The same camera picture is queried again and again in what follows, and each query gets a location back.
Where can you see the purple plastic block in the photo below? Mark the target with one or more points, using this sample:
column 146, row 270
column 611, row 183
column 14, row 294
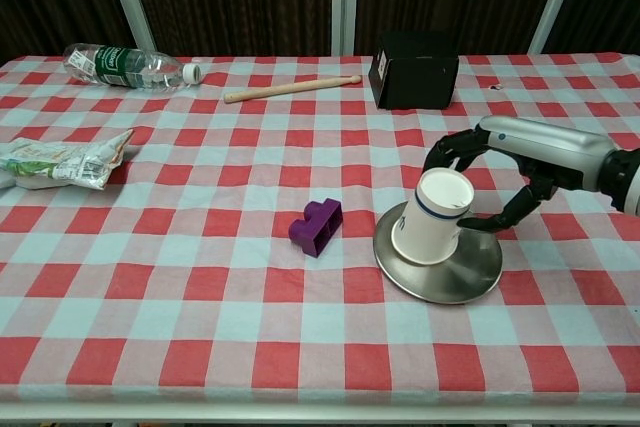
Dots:
column 317, row 229

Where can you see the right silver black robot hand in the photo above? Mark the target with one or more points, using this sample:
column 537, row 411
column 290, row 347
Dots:
column 550, row 154

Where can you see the white paper cup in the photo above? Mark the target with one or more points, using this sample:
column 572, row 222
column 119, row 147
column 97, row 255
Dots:
column 430, row 227

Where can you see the clear plastic water bottle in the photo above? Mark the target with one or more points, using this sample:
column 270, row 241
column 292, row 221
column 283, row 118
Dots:
column 130, row 67

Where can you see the wooden drumstick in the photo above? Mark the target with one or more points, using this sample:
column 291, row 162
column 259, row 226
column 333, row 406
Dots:
column 290, row 88

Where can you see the black cardboard box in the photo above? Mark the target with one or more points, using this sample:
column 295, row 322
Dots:
column 415, row 79

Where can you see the red white checkered tablecloth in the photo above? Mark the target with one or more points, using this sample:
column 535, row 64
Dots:
column 200, row 297

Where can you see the round stainless steel plate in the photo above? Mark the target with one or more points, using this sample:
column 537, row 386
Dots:
column 465, row 277

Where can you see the crumpled snack bag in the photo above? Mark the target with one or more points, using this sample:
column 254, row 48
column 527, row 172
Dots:
column 60, row 162

